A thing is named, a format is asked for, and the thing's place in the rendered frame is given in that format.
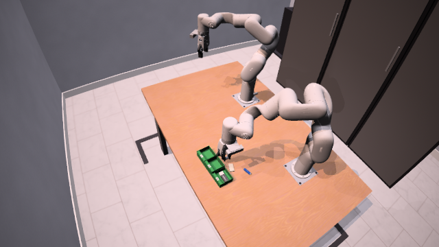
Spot green three-compartment bin rack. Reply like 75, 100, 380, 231
197, 145, 233, 188

